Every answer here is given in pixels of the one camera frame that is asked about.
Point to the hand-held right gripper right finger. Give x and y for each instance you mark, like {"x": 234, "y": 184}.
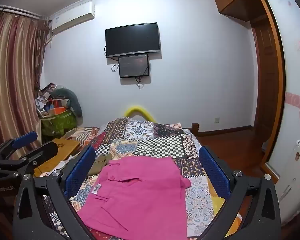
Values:
{"x": 213, "y": 172}

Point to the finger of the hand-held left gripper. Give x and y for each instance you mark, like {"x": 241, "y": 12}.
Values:
{"x": 25, "y": 140}
{"x": 43, "y": 151}

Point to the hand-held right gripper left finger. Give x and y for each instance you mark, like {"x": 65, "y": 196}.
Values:
{"x": 81, "y": 171}

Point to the pink pants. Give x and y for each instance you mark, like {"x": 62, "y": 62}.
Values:
{"x": 140, "y": 195}

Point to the olive green pants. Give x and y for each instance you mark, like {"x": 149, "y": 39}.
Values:
{"x": 101, "y": 163}

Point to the yellow wooden board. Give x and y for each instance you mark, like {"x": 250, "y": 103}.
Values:
{"x": 62, "y": 146}

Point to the green patterned bag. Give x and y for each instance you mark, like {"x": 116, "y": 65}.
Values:
{"x": 58, "y": 123}

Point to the yellow cloth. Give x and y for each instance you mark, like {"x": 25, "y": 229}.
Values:
{"x": 217, "y": 205}

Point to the pile of assorted clutter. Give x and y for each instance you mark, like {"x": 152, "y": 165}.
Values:
{"x": 46, "y": 97}

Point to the grey stuffed cushion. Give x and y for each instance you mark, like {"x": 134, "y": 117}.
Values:
{"x": 72, "y": 100}

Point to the patchwork patterned bed blanket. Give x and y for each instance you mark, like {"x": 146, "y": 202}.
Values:
{"x": 162, "y": 142}

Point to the striped brown curtain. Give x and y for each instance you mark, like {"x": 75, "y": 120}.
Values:
{"x": 12, "y": 80}

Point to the white cabinet with stickers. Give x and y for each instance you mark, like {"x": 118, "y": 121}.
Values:
{"x": 293, "y": 180}

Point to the yellow foam tube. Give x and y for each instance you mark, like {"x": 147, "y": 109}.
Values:
{"x": 133, "y": 110}

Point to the wooden door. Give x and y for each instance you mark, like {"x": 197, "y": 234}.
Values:
{"x": 277, "y": 67}
{"x": 263, "y": 80}

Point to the white sliding wardrobe door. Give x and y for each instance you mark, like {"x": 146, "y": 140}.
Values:
{"x": 295, "y": 75}

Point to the white air conditioner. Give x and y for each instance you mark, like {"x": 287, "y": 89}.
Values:
{"x": 72, "y": 17}

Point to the wooden bed post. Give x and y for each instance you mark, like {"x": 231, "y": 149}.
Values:
{"x": 195, "y": 128}

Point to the white wall outlet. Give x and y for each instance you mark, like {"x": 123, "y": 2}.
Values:
{"x": 216, "y": 120}

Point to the small black wall monitor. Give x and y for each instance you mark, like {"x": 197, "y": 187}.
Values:
{"x": 133, "y": 66}

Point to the curtain rail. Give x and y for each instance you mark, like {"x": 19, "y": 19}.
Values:
{"x": 17, "y": 11}

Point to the black wall television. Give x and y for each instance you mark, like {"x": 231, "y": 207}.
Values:
{"x": 132, "y": 40}

